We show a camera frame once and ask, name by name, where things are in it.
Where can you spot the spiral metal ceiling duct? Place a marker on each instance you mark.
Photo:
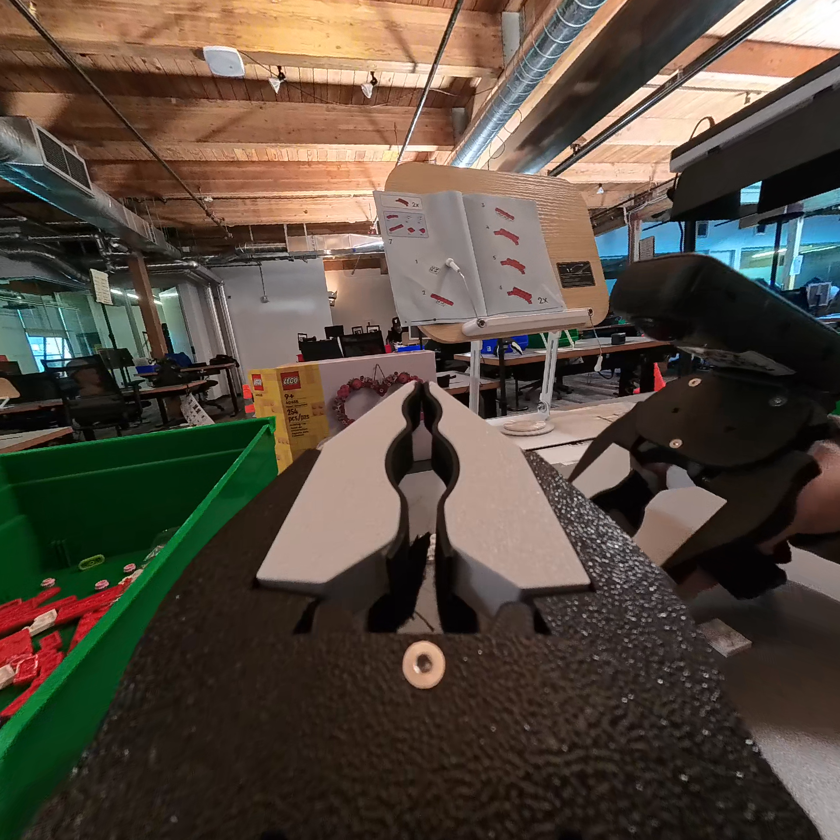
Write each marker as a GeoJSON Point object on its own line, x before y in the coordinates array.
{"type": "Point", "coordinates": [525, 72]}

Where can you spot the pile of red lego pieces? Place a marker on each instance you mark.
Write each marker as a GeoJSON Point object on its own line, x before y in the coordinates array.
{"type": "Point", "coordinates": [39, 630]}

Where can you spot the instruction booklet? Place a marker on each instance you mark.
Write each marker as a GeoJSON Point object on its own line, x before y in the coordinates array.
{"type": "Point", "coordinates": [459, 256]}

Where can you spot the ceiling spot light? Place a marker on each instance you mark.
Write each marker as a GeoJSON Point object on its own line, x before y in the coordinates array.
{"type": "Point", "coordinates": [278, 80]}
{"type": "Point", "coordinates": [369, 85]}

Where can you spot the wooden book stand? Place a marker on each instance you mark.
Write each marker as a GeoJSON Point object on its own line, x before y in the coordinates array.
{"type": "Point", "coordinates": [571, 223]}

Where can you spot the green plastic bin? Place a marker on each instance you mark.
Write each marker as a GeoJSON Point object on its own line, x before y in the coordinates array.
{"type": "Point", "coordinates": [118, 472]}

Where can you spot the lego set box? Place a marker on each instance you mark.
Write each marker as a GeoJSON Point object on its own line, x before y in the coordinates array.
{"type": "Point", "coordinates": [298, 407]}

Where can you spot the rectangular metal vent duct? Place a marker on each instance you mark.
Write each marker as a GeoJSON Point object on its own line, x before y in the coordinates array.
{"type": "Point", "coordinates": [59, 177]}

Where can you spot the long background desk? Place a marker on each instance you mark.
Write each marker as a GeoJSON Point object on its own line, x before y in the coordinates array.
{"type": "Point", "coordinates": [630, 344]}

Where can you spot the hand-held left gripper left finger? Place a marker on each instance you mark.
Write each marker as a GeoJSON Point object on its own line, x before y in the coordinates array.
{"type": "Point", "coordinates": [328, 525]}

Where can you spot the black office chair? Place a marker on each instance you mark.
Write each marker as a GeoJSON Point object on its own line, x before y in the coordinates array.
{"type": "Point", "coordinates": [98, 394]}

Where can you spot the orange traffic cone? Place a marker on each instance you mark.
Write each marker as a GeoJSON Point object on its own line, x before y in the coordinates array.
{"type": "Point", "coordinates": [657, 379]}

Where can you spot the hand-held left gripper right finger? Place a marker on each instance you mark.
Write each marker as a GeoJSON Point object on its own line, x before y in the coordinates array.
{"type": "Point", "coordinates": [512, 525]}

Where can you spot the white ceiling access point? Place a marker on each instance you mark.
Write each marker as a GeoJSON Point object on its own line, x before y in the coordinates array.
{"type": "Point", "coordinates": [223, 61]}

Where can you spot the person's right hand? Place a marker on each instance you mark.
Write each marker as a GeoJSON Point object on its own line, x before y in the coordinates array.
{"type": "Point", "coordinates": [823, 489]}

